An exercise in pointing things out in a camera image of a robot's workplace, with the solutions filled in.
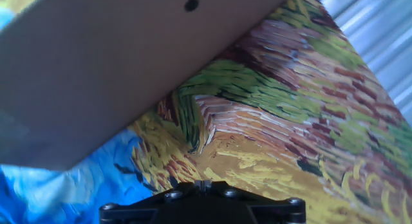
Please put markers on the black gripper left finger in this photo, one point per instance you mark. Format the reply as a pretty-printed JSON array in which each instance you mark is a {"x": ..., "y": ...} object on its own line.
[{"x": 135, "y": 214}]

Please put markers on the brown cardboard box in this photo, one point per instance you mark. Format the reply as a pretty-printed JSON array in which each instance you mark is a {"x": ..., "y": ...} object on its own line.
[{"x": 112, "y": 72}]

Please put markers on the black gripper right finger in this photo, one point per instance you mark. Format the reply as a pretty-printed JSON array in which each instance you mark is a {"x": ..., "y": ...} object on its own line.
[{"x": 280, "y": 214}]

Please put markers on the painting print cloth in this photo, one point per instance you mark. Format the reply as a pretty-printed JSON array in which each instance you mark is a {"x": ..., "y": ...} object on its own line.
[{"x": 273, "y": 121}]

